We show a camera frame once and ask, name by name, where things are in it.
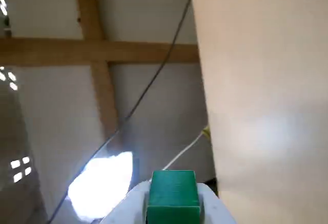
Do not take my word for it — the green cube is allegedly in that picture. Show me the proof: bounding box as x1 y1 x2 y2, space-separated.
146 170 201 224

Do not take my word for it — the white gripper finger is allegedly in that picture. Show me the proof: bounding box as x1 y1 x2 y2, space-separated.
102 180 154 224
196 182 235 224

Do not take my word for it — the thin dark cable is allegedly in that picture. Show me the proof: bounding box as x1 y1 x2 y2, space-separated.
48 0 192 224

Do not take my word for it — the thin white cable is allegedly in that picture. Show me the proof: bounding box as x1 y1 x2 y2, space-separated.
163 125 212 171

